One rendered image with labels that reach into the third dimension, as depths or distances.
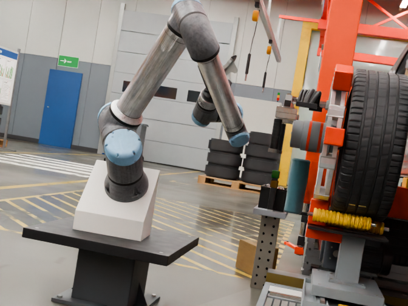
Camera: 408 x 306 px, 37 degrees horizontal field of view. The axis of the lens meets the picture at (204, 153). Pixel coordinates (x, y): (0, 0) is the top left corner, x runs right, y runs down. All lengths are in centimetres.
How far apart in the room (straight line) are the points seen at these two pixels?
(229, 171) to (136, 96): 875
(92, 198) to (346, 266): 115
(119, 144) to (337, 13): 144
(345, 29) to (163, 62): 122
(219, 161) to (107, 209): 863
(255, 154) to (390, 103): 857
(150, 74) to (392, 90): 99
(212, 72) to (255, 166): 878
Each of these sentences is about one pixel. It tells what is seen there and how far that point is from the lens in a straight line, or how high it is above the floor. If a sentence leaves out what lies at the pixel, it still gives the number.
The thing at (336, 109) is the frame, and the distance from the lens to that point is 257.
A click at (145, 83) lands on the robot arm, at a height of 94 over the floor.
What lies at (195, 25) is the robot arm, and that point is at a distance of 224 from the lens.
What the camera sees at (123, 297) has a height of 6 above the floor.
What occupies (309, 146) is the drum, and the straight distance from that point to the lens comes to 278.
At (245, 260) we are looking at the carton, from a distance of 383.
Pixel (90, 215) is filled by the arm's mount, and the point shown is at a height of 37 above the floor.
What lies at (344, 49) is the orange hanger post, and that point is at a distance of 329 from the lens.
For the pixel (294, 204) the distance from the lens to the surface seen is 292.
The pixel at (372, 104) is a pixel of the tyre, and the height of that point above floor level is 100.
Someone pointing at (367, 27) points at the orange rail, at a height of 335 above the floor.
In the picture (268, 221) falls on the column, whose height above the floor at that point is 37.
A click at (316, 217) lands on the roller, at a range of 270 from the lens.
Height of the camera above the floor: 74
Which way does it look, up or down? 1 degrees down
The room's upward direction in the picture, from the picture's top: 9 degrees clockwise
